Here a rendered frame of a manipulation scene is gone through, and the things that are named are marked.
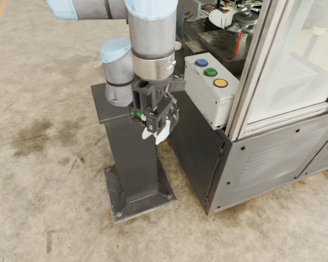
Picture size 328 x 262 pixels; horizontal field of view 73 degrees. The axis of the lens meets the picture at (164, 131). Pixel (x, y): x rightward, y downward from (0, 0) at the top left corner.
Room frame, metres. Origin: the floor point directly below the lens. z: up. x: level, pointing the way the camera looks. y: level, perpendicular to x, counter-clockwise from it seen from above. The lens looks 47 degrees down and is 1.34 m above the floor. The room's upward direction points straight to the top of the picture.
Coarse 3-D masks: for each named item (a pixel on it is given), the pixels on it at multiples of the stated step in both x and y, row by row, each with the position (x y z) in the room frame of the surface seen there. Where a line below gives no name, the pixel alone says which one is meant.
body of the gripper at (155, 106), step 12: (132, 84) 0.33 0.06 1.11; (144, 84) 0.35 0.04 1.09; (156, 84) 0.33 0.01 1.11; (132, 96) 0.33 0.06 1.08; (144, 96) 0.33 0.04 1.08; (156, 96) 0.35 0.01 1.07; (168, 96) 0.37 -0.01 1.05; (132, 108) 0.33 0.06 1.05; (144, 108) 0.33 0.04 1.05; (156, 108) 0.33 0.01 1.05; (168, 108) 0.34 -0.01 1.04; (132, 120) 0.34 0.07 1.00; (144, 120) 0.33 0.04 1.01; (156, 120) 0.31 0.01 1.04; (156, 132) 0.31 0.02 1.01
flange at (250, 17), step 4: (236, 12) 1.12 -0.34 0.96; (240, 12) 1.12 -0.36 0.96; (236, 16) 1.07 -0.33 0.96; (240, 16) 1.07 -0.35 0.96; (244, 16) 1.05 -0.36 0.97; (248, 16) 1.05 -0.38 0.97; (252, 16) 1.07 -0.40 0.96; (256, 16) 1.07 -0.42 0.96; (236, 20) 1.04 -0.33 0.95; (240, 20) 1.03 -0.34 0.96; (244, 20) 1.02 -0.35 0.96; (248, 20) 1.02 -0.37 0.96; (252, 20) 1.02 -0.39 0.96; (256, 20) 1.04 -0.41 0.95
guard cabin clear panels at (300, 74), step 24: (312, 0) 0.56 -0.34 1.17; (288, 24) 0.55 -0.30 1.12; (312, 24) 0.58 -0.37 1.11; (288, 48) 0.56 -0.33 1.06; (312, 48) 0.59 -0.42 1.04; (288, 72) 0.58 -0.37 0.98; (312, 72) 0.61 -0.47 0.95; (264, 96) 0.56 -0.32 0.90; (288, 96) 0.59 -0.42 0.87; (312, 96) 0.64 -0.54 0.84
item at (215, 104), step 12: (192, 60) 0.79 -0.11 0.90; (216, 60) 0.79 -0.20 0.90; (192, 72) 0.75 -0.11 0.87; (228, 72) 0.70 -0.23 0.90; (192, 84) 0.74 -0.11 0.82; (204, 84) 0.66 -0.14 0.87; (228, 84) 0.63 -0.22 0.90; (192, 96) 0.73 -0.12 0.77; (204, 96) 0.65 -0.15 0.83; (216, 96) 0.58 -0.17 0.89; (228, 96) 0.57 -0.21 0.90; (204, 108) 0.63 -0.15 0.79; (216, 108) 0.57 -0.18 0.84; (228, 108) 0.57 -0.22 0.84; (216, 120) 0.56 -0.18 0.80
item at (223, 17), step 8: (224, 8) 1.20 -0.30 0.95; (232, 8) 1.20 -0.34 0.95; (240, 8) 1.20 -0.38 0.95; (256, 8) 1.20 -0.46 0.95; (216, 16) 1.10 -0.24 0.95; (224, 16) 1.10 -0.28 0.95; (232, 16) 1.10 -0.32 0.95; (216, 24) 1.00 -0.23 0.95; (224, 24) 1.00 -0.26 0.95; (232, 24) 1.00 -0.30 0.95; (240, 24) 1.00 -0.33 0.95; (248, 24) 1.00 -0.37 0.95; (240, 32) 0.92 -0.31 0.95; (248, 32) 0.92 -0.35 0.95
